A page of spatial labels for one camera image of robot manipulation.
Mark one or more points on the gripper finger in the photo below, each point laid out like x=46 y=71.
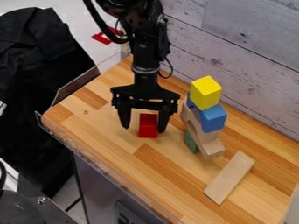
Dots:
x=124 y=116
x=164 y=121

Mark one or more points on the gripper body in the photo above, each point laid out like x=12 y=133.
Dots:
x=145 y=92

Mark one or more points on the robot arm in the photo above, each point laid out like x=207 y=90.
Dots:
x=146 y=35

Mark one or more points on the red cube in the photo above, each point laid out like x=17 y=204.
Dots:
x=148 y=126

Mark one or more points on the blue cube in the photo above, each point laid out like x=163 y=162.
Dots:
x=210 y=116

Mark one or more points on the yellow cube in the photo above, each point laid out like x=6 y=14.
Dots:
x=205 y=92

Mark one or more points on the green block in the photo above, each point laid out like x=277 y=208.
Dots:
x=191 y=142

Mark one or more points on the wooden arch block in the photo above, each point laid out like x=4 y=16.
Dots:
x=200 y=132

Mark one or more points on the red tape mark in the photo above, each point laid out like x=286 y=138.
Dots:
x=106 y=35

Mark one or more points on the flat wooden plank block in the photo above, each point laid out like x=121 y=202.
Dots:
x=229 y=177

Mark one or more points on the black cloth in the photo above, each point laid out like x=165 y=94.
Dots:
x=35 y=96

